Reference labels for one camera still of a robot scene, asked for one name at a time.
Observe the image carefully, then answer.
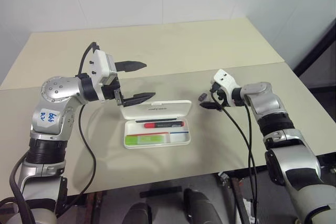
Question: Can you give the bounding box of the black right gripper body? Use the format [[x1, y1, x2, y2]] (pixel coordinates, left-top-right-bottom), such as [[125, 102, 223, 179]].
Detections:
[[207, 85, 232, 107]]

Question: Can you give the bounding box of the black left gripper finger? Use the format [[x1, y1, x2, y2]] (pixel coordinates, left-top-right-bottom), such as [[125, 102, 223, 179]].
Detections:
[[114, 60, 147, 73], [122, 92, 156, 108]]

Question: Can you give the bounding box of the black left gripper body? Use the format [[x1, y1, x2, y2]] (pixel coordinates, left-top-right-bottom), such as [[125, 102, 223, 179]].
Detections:
[[101, 77, 126, 108]]

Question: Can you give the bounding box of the red and black marker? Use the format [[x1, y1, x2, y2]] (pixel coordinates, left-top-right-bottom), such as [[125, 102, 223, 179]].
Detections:
[[143, 121, 185, 129]]

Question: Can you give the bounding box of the green highlighter marker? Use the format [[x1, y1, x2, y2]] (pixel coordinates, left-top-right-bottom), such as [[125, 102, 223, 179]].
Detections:
[[125, 134, 169, 146]]

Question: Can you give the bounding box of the white plastic pencil case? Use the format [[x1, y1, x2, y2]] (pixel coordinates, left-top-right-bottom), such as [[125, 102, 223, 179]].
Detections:
[[119, 100, 194, 150]]

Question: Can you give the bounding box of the thin black pen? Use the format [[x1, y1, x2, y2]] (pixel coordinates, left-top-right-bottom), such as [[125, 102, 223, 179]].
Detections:
[[135, 119, 182, 124]]

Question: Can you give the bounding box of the white handwritten label sticker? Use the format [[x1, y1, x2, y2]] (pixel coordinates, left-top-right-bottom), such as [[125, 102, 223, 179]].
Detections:
[[37, 108, 62, 129]]

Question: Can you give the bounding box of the black metal bar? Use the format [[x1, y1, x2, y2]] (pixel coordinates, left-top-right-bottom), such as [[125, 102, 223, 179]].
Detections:
[[139, 185, 183, 199]]

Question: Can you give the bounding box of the rusty brown table leg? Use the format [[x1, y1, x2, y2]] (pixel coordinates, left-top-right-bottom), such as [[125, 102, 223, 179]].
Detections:
[[88, 191, 106, 224], [230, 176, 250, 224]]

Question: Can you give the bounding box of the dark rounded shape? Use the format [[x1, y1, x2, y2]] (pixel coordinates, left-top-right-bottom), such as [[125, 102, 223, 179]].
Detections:
[[183, 188, 224, 224], [122, 202, 153, 224]]

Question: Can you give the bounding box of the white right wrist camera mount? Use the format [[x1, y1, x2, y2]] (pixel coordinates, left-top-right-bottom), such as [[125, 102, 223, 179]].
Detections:
[[211, 69, 242, 106]]

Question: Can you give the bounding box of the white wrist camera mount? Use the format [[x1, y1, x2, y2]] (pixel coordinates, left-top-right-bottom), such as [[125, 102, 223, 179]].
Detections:
[[89, 49, 118, 103], [211, 69, 242, 106]]

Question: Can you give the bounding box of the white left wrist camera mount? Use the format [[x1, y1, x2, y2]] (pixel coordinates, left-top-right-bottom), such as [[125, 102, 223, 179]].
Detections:
[[89, 49, 118, 103]]

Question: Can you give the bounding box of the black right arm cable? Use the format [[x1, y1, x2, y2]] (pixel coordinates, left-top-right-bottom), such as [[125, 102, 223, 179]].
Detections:
[[212, 84, 259, 204]]

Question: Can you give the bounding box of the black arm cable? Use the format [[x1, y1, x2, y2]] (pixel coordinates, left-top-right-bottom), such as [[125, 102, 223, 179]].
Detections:
[[212, 84, 259, 204], [56, 41, 100, 214]]

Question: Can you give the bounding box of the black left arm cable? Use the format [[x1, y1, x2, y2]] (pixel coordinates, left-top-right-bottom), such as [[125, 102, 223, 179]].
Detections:
[[56, 41, 100, 214]]

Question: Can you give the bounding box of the black metal frame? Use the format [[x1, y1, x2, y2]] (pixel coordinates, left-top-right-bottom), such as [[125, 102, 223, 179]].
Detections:
[[292, 16, 336, 88]]

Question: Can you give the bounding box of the thick black hose cable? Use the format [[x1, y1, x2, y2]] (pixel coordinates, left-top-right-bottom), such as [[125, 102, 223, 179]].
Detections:
[[8, 155, 37, 224]]

